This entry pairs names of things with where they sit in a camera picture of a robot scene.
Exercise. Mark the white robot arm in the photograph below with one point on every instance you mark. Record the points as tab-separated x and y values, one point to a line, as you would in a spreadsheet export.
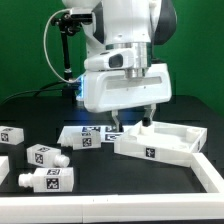
136	24

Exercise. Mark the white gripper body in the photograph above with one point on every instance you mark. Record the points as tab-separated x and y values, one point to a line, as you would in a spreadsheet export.
111	90

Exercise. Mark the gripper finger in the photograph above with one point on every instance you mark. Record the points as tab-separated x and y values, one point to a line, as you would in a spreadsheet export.
118	124
149	114

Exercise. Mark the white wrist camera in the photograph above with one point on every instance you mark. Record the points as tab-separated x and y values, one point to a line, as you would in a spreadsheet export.
121	58

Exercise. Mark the white square table top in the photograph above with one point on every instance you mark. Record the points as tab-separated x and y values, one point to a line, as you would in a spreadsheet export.
162	142

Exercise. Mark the white U-shaped obstacle fence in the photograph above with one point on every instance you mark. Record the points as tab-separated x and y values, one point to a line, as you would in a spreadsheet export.
123	208

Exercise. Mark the white fiducial marker sheet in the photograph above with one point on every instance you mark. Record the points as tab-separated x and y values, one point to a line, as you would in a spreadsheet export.
107	133

